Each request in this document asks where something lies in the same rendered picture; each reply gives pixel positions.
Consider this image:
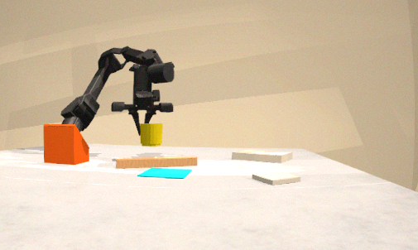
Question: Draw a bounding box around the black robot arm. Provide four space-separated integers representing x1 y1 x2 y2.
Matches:
60 46 175 132

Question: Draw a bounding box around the cream flat square tile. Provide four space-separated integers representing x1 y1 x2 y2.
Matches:
252 171 301 185

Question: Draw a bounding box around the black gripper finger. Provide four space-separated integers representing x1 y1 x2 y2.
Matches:
128 112 141 136
144 113 156 123

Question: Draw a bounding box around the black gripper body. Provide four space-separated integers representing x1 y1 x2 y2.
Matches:
112 84 173 113

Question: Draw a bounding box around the tan flat bar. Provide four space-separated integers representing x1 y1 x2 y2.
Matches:
116 156 197 169

